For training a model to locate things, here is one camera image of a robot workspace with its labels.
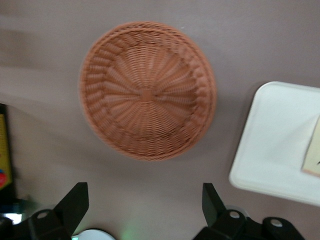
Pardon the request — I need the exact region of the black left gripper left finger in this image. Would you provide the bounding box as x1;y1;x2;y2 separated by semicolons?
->
27;181;90;240

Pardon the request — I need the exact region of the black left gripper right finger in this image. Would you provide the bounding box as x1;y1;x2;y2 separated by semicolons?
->
194;182;248;240

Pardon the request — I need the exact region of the triangular sandwich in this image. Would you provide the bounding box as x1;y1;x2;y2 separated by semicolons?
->
300;115;320;179

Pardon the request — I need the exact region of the cream rectangular tray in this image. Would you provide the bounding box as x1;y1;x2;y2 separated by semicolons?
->
228;80;320;207

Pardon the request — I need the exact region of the round brown wicker basket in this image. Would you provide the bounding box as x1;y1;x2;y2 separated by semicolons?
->
78;20;217;162

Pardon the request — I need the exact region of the black yellow counter appliance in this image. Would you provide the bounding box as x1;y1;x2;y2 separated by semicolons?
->
0;102;17;199

